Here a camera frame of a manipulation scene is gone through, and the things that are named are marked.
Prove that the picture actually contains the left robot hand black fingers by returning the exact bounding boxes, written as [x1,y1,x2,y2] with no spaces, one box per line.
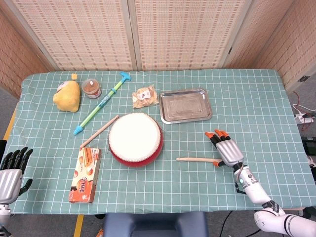
[0,146,34,204]

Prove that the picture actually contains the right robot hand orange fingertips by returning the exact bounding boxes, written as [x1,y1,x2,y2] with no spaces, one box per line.
[204,129,245,168]

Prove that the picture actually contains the wooden drumstick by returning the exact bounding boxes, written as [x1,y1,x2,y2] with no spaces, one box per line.
[79,115,119,149]
[176,157,218,163]

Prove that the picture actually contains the red drum white head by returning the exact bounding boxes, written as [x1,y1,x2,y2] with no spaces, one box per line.
[108,112,164,168]

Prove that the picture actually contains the green checked tablecloth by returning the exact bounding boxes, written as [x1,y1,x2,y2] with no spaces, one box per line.
[4,68,313,215]

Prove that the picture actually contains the stainless steel tray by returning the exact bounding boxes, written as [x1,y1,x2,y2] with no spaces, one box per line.
[158,88,213,125]

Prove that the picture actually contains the orange biscuit box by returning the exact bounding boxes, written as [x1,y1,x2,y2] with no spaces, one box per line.
[68,147,102,204]

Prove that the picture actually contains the white power strip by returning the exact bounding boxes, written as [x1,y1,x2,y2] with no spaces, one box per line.
[295,112,313,124]

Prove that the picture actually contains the black box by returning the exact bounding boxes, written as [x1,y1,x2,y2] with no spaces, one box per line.
[301,136,316,155]

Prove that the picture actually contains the clear snack bag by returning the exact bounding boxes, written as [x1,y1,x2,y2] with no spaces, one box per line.
[131,84,159,109]

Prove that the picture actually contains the yellow plush toy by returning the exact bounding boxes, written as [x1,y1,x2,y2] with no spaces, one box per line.
[52,73,81,113]

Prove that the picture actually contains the blue padded seat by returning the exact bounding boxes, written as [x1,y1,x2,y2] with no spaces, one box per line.
[103,211,209,237]

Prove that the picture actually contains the green blue water squirter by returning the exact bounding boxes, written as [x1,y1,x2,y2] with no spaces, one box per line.
[73,72,132,136]

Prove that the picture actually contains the bamboo folding screen panel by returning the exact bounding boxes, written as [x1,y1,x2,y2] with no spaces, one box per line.
[0,0,138,72]
[127,0,255,71]
[0,7,60,99]
[222,0,316,92]

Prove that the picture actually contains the clear jar brown contents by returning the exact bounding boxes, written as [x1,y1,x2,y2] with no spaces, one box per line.
[81,78,102,99]

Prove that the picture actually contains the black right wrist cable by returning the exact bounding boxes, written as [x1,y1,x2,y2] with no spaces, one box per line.
[234,165,247,196]

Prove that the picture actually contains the red cable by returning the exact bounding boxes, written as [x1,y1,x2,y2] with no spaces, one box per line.
[293,91,316,117]

